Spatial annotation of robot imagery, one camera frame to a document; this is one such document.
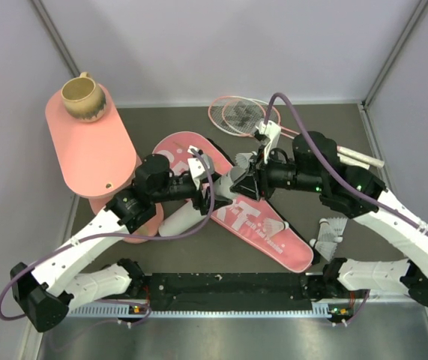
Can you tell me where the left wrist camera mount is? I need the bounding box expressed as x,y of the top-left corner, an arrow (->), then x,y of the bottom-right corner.
187,145 -> 215,188

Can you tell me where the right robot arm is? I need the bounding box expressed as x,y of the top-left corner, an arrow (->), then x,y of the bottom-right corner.
232,131 -> 428,308

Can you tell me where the white shuttlecock pair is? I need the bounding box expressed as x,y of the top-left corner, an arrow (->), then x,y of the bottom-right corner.
309,238 -> 338,262
318,217 -> 348,243

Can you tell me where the white shuttlecock upper right pair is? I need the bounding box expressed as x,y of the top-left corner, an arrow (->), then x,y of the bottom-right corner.
318,217 -> 348,243

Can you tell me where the pink racket bag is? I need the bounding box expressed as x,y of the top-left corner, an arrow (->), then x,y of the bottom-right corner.
153,131 -> 314,273

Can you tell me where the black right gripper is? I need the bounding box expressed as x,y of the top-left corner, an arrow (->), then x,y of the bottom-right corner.
229,146 -> 323,203

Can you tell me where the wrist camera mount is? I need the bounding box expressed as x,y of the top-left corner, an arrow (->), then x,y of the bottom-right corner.
187,145 -> 215,188
254,120 -> 281,152

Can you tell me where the white shuttlecock lower right pair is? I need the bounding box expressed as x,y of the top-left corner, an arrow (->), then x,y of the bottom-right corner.
309,238 -> 338,262

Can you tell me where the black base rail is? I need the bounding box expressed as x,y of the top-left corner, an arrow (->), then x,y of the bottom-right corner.
148,272 -> 312,311

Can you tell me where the beige ceramic mug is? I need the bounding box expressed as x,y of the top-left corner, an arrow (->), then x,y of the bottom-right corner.
61,72 -> 106,122

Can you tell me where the grey slotted cable duct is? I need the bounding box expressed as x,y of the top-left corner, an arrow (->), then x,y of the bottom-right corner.
67,302 -> 151,318

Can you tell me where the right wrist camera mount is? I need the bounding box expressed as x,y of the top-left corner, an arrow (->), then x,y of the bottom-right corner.
254,120 -> 281,152

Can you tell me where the white shuttlecock tube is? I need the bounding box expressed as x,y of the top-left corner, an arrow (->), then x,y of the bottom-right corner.
158,166 -> 246,237

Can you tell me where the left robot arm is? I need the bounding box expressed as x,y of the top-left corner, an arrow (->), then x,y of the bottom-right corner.
10,150 -> 236,333

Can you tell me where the pink two-tier side table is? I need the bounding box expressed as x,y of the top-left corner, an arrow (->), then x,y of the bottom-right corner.
44,82 -> 165,245

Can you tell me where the white pink badminton racket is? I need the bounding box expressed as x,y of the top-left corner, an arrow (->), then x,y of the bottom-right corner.
208,95 -> 385,169

